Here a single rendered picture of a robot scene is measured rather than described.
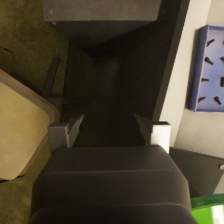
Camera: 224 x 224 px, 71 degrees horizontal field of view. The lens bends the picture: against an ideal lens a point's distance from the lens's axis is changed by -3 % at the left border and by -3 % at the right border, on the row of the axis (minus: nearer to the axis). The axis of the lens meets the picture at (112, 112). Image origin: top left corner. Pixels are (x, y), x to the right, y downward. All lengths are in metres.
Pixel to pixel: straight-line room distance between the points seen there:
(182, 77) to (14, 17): 1.23
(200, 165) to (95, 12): 0.34
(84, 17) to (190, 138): 0.29
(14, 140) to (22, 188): 1.04
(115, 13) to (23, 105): 0.45
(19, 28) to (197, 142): 1.26
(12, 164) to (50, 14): 0.58
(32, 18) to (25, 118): 0.83
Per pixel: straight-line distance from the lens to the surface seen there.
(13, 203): 1.86
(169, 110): 0.29
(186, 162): 0.33
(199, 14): 0.31
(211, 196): 0.20
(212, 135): 0.34
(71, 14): 0.35
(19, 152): 0.72
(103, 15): 0.34
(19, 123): 0.67
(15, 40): 1.35
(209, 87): 0.31
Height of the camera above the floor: 1.18
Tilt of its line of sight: 75 degrees down
